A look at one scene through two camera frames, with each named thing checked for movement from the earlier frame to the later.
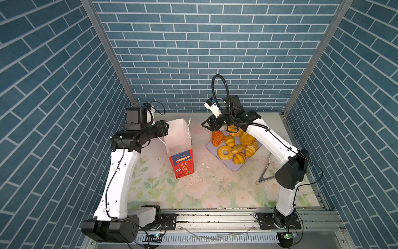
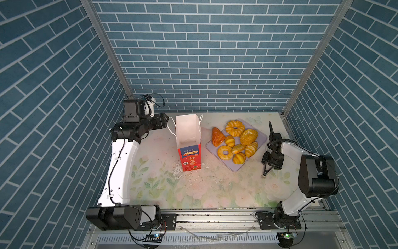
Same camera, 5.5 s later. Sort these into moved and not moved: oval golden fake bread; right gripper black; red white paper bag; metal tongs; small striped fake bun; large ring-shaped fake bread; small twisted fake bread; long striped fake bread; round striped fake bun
Moved: red white paper bag; metal tongs; right gripper black
Not moved: small twisted fake bread; round striped fake bun; long striped fake bread; large ring-shaped fake bread; small striped fake bun; oval golden fake bread
